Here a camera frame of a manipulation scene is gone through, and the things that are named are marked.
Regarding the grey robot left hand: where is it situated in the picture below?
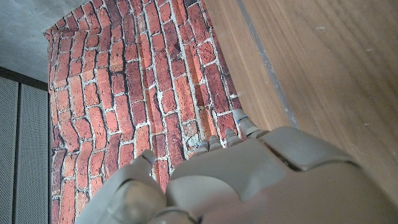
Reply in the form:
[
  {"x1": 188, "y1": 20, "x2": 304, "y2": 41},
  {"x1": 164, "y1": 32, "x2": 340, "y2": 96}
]
[{"x1": 74, "y1": 108, "x2": 398, "y2": 224}]

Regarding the red brick printed backdrop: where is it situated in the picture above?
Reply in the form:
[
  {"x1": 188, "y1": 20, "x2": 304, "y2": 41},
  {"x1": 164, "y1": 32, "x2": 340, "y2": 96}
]
[{"x1": 43, "y1": 0, "x2": 246, "y2": 224}]

